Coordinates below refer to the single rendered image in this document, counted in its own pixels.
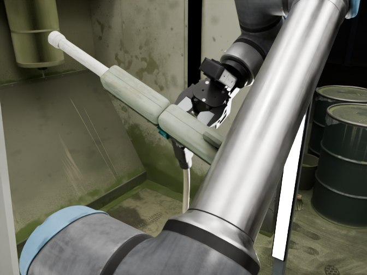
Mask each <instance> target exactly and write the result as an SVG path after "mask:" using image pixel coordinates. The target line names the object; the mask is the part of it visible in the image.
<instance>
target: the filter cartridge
mask: <svg viewBox="0 0 367 275"><path fill-rule="evenodd" d="M4 5H5V10H6V14H7V19H8V24H9V28H10V32H11V39H12V43H13V48H14V52H15V57H16V65H17V66H18V67H23V68H38V70H42V73H43V78H44V77H45V76H44V70H46V69H47V67H51V66H55V65H60V64H63V63H64V62H65V60H64V55H63V50H61V49H58V48H55V47H54V46H52V45H51V44H50V43H49V42H48V36H49V34H50V33H51V32H53V31H58V32H59V33H60V29H59V22H58V14H57V7H56V1H55V0H4Z"/></svg>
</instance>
